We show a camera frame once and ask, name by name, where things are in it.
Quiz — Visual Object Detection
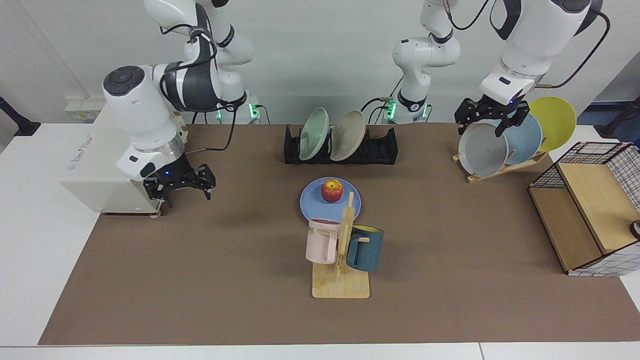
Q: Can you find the red yellow apple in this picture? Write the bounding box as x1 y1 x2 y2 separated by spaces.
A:
320 179 344 204

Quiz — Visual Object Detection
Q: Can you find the light blue plate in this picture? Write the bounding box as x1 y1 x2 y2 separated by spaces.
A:
500 112 543 166

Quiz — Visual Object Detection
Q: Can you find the grey plate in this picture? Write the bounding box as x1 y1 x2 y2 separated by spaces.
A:
458 121 509 178

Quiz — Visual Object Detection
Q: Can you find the wooden plate rack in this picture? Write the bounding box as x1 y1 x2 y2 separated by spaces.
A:
452 147 548 184

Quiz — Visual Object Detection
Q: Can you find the yellow plate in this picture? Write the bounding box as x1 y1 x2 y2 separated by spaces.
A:
527 96 577 153

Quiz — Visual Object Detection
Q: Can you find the black dish rack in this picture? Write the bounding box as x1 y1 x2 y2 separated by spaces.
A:
284 125 399 166

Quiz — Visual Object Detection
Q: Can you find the beige plate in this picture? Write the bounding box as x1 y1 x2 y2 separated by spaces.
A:
330 110 367 162

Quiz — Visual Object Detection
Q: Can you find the pale green plate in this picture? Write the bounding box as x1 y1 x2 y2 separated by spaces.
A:
298 107 331 162

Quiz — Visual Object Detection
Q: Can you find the pale toaster oven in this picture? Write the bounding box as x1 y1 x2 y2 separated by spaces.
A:
57 107 188 217

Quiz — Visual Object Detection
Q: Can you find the brown table cloth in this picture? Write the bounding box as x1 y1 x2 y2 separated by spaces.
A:
38 122 640 346

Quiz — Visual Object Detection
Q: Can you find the black stand leg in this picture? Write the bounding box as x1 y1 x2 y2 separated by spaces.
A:
594 97 640 139
0 96 42 137

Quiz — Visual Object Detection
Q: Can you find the pink cup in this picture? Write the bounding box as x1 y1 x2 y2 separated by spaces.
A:
305 218 342 264

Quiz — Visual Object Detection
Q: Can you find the teal cup with yellow inside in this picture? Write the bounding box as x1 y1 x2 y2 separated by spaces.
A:
346 225 385 273

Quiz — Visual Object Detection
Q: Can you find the wooden cup stand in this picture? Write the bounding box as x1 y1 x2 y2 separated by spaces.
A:
312 191 371 300

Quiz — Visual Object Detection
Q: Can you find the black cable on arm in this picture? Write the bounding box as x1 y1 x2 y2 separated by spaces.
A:
537 10 612 89
160 22 238 153

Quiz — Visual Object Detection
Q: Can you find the black base cable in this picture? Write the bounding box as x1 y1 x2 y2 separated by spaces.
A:
360 75 406 126

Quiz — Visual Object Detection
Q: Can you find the white wall socket box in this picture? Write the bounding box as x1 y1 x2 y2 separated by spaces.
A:
64 96 107 122

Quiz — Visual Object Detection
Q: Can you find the wire basket with wooden floor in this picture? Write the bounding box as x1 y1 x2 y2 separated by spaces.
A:
528 141 640 277

